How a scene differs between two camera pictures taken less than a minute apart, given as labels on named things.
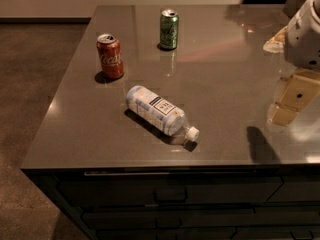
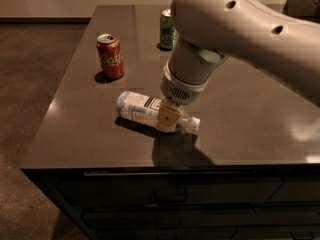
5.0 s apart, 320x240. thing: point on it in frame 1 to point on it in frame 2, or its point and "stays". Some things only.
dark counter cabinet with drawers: (217, 202) stays
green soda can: (169, 29) stays
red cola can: (110, 56) stays
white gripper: (304, 44) to (178, 90)
